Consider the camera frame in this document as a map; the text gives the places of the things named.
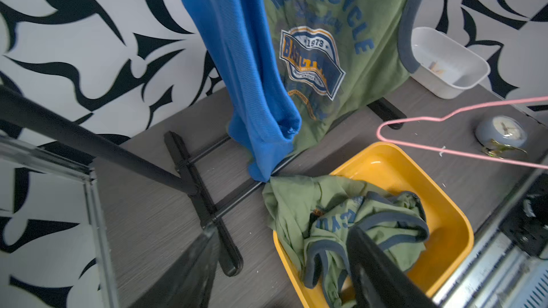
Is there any pink wire hanger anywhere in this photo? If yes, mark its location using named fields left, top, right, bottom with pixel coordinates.
left=376, top=96, right=548, bottom=171

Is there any dark green printed tank top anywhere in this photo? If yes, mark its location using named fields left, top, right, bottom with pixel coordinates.
left=264, top=0, right=422, bottom=152

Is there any blue tank top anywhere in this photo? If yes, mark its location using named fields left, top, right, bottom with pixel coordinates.
left=181, top=0, right=302, bottom=182

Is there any beige wooden clothespin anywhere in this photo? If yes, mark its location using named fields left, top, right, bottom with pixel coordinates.
left=428, top=61, right=445, bottom=76

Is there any yellow plastic tray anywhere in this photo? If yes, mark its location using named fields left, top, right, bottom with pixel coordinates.
left=273, top=142, right=474, bottom=307

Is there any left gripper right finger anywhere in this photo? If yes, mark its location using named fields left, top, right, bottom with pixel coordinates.
left=347, top=228, right=436, bottom=307

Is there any small round alarm clock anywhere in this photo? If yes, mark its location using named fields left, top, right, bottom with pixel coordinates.
left=475, top=115, right=528, bottom=159

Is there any light green tank top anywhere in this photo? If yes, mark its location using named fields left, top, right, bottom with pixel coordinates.
left=263, top=175, right=430, bottom=307

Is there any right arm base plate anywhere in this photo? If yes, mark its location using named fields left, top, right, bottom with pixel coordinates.
left=499, top=173, right=547, bottom=260

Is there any white plastic bin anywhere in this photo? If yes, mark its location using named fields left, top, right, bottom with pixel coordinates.
left=411, top=27, right=490, bottom=100

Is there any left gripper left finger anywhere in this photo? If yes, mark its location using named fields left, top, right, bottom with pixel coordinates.
left=132, top=226, right=220, bottom=307

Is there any black clothes rack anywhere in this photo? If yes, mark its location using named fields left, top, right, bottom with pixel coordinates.
left=0, top=85, right=408, bottom=278

